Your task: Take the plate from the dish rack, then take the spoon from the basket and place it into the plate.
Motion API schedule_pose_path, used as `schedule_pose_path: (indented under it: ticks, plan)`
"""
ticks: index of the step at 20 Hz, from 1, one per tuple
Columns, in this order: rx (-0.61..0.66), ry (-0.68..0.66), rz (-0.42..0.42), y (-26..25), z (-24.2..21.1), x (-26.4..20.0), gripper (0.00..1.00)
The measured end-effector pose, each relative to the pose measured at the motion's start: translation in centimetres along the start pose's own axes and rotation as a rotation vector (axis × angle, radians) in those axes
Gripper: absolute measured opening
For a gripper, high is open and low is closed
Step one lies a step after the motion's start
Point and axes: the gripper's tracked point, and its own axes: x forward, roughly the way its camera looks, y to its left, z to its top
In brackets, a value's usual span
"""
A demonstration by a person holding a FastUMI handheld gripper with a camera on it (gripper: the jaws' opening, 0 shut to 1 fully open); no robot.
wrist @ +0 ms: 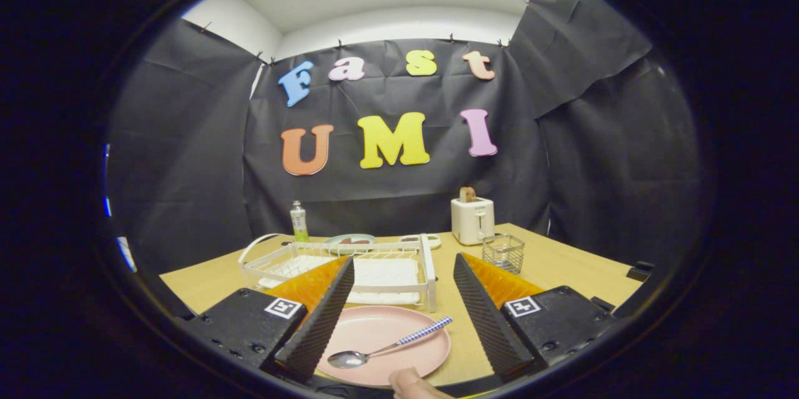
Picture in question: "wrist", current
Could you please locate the green dish soap bottle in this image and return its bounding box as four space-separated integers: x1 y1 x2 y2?
290 200 310 242

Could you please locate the black backdrop cloth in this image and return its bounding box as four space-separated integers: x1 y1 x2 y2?
105 0 703 315

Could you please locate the white oval tray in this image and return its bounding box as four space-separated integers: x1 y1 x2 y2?
399 234 442 250

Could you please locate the white toaster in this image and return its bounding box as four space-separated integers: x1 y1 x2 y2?
451 197 496 246

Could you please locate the spoon with blue checkered handle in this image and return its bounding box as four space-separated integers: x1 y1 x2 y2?
327 316 454 369

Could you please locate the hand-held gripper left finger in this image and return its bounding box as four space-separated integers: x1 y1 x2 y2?
178 255 355 384

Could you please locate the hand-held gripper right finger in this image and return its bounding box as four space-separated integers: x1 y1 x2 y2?
453 252 619 381

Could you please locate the white dish rack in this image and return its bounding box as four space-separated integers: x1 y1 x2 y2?
238 234 438 313

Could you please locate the light green plate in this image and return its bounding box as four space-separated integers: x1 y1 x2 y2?
325 234 377 247

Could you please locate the metal wire basket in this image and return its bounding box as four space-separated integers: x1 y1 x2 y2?
481 234 526 275

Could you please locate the pink plate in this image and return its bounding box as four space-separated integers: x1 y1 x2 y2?
315 305 451 387

